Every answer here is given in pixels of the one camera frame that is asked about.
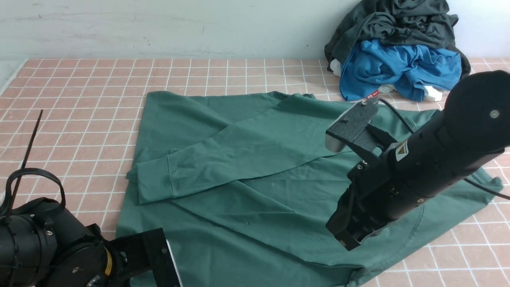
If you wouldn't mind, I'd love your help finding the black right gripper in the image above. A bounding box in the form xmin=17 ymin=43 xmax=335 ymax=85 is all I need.
xmin=326 ymin=162 xmax=403 ymax=251

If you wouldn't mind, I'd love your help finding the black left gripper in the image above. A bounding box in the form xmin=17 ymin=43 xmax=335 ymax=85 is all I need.
xmin=86 ymin=224 xmax=130 ymax=287

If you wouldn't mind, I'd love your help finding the green long sleeve shirt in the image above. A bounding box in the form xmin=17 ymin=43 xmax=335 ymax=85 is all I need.
xmin=116 ymin=91 xmax=493 ymax=287

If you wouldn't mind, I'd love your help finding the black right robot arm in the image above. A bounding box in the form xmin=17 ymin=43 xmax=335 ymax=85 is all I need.
xmin=326 ymin=70 xmax=510 ymax=251

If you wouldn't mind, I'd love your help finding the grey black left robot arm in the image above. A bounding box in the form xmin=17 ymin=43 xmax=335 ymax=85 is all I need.
xmin=0 ymin=198 xmax=130 ymax=287

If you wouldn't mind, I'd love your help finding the blue crumpled garment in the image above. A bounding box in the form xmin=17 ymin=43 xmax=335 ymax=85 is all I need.
xmin=339 ymin=39 xmax=461 ymax=102

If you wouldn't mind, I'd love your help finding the dark grey crumpled garment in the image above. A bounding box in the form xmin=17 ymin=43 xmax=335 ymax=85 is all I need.
xmin=324 ymin=0 xmax=471 ymax=79

